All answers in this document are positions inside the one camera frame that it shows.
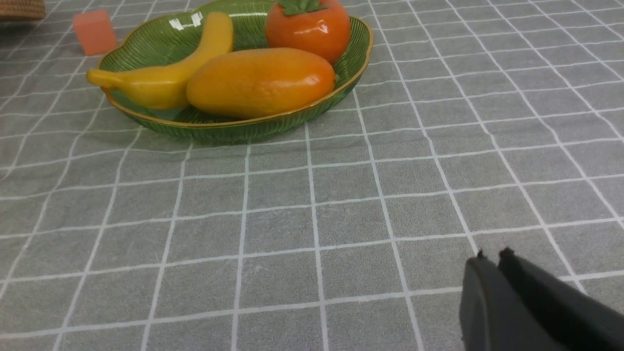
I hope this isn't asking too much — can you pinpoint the yellow banana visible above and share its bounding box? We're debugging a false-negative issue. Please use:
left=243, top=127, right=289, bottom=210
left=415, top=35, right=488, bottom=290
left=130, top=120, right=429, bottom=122
left=85, top=12, right=234, bottom=110

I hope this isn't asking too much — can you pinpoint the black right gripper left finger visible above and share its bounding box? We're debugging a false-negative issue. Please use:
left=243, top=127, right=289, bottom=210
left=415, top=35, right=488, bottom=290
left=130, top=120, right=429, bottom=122
left=459, top=250, right=566, bottom=351

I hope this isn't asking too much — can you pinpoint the grey checked tablecloth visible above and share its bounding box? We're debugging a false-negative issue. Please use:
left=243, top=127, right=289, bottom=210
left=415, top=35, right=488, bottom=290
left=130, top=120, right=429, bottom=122
left=1, top=0, right=623, bottom=351

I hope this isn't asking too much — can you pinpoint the orange persimmon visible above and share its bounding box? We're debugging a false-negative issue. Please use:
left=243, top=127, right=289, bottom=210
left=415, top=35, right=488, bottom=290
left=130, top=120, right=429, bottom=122
left=265, top=0, right=351, bottom=64

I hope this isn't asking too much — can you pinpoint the orange foam cube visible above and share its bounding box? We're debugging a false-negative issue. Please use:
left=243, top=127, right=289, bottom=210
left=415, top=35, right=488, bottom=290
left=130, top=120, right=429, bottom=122
left=72, top=9, right=117, bottom=56

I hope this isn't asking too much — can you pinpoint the green leaf glass plate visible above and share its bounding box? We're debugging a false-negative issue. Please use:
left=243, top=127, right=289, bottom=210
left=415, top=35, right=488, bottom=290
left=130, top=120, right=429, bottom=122
left=97, top=0, right=373, bottom=145

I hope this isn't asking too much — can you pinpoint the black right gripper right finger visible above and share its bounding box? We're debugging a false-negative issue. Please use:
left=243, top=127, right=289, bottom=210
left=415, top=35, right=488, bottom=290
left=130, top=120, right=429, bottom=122
left=498, top=247, right=624, bottom=351

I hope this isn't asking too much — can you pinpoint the orange yellow mango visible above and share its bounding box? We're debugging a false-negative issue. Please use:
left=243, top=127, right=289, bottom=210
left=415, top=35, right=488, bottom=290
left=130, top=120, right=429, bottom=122
left=186, top=47, right=336, bottom=119

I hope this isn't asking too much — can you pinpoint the woven rattan basket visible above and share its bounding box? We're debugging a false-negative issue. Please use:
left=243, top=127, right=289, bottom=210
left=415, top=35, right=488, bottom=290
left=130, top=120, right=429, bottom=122
left=0, top=0, right=45, bottom=21

